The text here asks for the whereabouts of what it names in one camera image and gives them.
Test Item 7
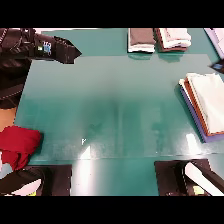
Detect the cream white garment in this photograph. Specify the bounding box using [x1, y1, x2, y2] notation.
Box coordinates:
[184, 72, 224, 135]

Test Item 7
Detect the orange brown garment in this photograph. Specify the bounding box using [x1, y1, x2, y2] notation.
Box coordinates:
[182, 77, 224, 138]

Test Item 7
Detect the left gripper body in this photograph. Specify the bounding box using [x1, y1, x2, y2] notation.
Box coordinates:
[52, 35, 83, 65]

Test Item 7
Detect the purple garment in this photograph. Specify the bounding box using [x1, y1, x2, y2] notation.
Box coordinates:
[178, 79, 224, 144]

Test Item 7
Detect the dark red folded garment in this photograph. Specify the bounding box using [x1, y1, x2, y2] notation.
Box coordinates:
[154, 28, 190, 53]

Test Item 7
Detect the pale lilac garment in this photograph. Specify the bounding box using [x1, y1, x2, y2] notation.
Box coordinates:
[203, 28, 224, 60]

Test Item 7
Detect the grey brown folded garment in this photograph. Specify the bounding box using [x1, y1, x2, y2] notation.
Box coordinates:
[128, 28, 157, 47]

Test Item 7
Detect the pale pink folded garment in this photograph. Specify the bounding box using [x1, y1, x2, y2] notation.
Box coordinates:
[159, 28, 193, 49]

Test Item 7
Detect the white folded garment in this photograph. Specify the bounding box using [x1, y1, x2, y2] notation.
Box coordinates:
[127, 29, 156, 54]

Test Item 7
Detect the black garment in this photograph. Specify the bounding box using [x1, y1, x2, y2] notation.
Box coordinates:
[0, 29, 34, 110]

